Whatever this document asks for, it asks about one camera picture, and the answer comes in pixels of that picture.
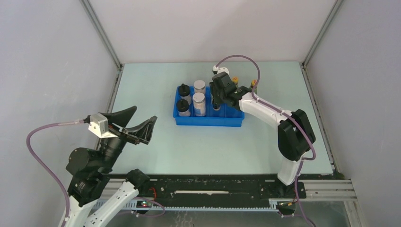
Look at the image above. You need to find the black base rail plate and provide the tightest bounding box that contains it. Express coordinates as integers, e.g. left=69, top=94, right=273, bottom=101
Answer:
left=140, top=174, right=306, bottom=209

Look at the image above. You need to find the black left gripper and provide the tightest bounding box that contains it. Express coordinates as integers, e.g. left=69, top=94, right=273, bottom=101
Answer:
left=99, top=105, right=158, bottom=172

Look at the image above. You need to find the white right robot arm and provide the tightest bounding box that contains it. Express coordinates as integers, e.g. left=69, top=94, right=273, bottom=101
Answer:
left=209, top=71, right=316, bottom=198

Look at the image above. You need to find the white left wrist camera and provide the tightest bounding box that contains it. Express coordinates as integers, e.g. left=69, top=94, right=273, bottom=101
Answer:
left=83, top=113, right=117, bottom=139

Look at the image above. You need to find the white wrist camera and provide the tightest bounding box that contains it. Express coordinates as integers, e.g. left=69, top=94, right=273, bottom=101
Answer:
left=83, top=113, right=117, bottom=139
left=212, top=65, right=229, bottom=75

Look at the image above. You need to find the blue divided plastic bin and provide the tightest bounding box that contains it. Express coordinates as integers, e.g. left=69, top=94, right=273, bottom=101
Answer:
left=173, top=87, right=244, bottom=127

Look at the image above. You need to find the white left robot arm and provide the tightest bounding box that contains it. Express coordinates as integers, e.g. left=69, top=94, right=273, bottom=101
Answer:
left=60, top=106, right=157, bottom=227

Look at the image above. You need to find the silver-lid blue-label jar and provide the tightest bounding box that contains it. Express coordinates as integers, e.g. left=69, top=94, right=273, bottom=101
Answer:
left=193, top=80, right=206, bottom=94
left=192, top=92, right=206, bottom=117

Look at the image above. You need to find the red sauce bottle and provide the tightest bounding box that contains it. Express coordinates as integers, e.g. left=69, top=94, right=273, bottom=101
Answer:
left=250, top=79, right=258, bottom=94
left=231, top=77, right=239, bottom=86

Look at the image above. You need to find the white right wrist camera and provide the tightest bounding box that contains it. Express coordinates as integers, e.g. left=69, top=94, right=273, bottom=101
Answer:
left=212, top=65, right=229, bottom=75

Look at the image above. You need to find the black-lid jar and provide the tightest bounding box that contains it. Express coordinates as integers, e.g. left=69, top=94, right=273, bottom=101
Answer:
left=176, top=99, right=191, bottom=117
left=178, top=83, right=192, bottom=104

